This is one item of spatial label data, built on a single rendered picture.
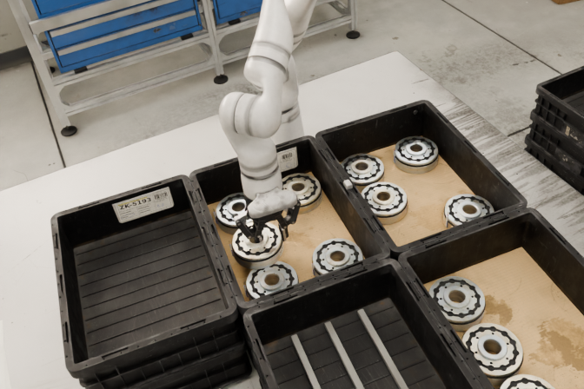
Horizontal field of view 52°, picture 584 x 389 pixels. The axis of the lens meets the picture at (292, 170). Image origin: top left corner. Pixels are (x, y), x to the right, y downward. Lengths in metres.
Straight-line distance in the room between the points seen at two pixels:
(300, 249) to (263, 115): 0.40
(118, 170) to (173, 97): 1.54
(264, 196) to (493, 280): 0.48
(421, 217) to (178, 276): 0.53
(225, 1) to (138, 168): 1.56
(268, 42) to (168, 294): 0.55
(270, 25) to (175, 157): 0.80
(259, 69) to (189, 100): 2.23
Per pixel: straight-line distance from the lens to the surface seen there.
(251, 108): 0.99
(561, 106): 2.13
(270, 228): 1.25
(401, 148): 1.46
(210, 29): 3.17
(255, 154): 1.05
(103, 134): 3.17
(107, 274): 1.35
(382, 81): 1.97
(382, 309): 1.19
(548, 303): 1.25
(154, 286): 1.29
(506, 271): 1.28
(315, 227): 1.32
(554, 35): 3.71
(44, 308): 1.52
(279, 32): 1.05
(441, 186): 1.42
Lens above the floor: 1.81
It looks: 42 degrees down
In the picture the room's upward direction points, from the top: 7 degrees counter-clockwise
